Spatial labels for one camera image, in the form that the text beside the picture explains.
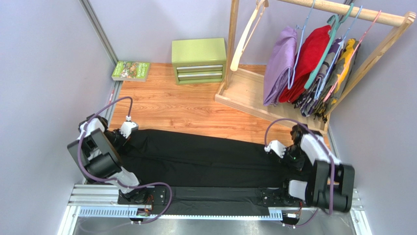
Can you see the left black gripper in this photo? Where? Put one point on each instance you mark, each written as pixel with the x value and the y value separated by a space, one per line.
pixel 124 141

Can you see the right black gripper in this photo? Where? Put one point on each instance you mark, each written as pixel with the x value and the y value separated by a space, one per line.
pixel 287 159

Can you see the black trousers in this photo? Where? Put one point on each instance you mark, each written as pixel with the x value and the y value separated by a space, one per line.
pixel 187 160

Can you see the cream plastic hanger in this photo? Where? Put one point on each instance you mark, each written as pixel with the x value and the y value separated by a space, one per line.
pixel 246 36

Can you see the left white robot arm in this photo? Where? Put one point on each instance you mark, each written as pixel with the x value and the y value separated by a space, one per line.
pixel 98 155

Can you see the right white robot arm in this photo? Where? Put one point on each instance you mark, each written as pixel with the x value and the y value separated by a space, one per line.
pixel 327 184

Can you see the teal hanger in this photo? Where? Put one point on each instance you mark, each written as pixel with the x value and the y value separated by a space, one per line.
pixel 340 13

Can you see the green book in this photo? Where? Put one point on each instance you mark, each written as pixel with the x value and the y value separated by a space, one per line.
pixel 131 71

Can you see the wooden clothes rack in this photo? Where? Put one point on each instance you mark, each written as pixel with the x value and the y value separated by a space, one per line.
pixel 243 89

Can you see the yellow grey garment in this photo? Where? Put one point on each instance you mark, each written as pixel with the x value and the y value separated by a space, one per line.
pixel 321 108

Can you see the green drawer box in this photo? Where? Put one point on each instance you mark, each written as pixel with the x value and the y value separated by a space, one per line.
pixel 197 61

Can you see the red garment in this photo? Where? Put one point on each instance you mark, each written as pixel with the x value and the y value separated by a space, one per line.
pixel 310 54

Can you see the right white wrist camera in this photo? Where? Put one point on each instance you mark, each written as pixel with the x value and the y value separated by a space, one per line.
pixel 277 147

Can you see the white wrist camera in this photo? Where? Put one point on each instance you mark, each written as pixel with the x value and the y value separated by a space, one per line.
pixel 277 147
pixel 127 128

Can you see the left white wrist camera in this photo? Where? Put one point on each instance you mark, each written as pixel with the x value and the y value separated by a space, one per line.
pixel 127 128

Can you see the light blue wire hanger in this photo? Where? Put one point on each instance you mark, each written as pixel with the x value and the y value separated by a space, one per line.
pixel 343 37

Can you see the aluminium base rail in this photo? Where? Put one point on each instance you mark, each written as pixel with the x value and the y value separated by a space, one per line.
pixel 161 203

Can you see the aluminium corner post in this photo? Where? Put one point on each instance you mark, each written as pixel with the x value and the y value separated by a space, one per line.
pixel 94 20

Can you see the pink wire hanger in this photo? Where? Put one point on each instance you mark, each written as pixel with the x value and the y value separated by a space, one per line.
pixel 348 60

